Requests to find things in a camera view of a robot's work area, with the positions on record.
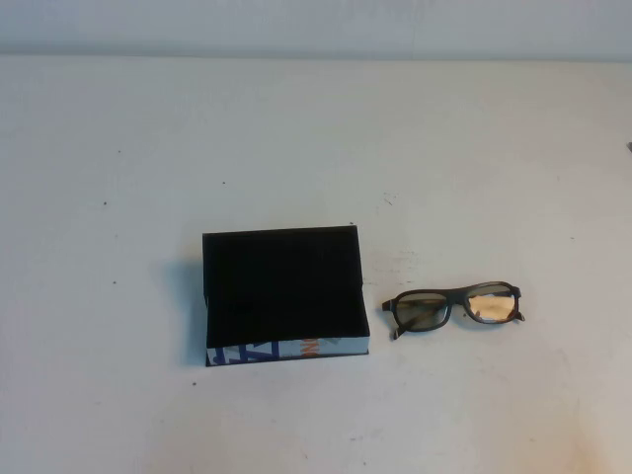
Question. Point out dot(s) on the black printed glasses case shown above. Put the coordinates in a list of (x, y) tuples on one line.
[(281, 276)]

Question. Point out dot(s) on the black framed glasses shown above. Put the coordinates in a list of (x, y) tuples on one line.
[(419, 308)]

